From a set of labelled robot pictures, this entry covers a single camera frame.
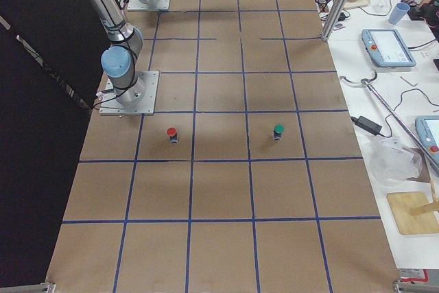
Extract wooden board stand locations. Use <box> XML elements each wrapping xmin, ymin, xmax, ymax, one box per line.
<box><xmin>383</xmin><ymin>172</ymin><xmax>438</xmax><ymax>237</ymax></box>

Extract brown paper table mat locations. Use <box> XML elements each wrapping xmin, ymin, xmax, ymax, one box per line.
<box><xmin>47</xmin><ymin>0</ymin><xmax>397</xmax><ymax>292</ymax></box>

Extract black power adapter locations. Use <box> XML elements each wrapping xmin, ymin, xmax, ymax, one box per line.
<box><xmin>355</xmin><ymin>116</ymin><xmax>382</xmax><ymax>136</ymax></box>

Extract metal walking cane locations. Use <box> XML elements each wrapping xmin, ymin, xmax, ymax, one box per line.
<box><xmin>340</xmin><ymin>71</ymin><xmax>438</xmax><ymax>172</ymax></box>

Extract clear plastic bag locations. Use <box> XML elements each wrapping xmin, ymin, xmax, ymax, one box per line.
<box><xmin>367</xmin><ymin>136</ymin><xmax>423</xmax><ymax>186</ymax></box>

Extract blue teach pendant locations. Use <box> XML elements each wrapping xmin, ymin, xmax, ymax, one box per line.
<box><xmin>415</xmin><ymin>116</ymin><xmax>438</xmax><ymax>167</ymax></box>
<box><xmin>361</xmin><ymin>29</ymin><xmax>416</xmax><ymax>68</ymax></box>

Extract light blue plastic cup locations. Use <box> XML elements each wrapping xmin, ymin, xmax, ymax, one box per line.
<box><xmin>388</xmin><ymin>2</ymin><xmax>410</xmax><ymax>25</ymax></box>

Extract red push button switch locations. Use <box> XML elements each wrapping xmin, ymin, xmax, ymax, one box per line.
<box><xmin>167</xmin><ymin>127</ymin><xmax>178</xmax><ymax>143</ymax></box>

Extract grey metal base plate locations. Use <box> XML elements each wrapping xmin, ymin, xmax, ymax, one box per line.
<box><xmin>98</xmin><ymin>71</ymin><xmax>159</xmax><ymax>115</ymax></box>

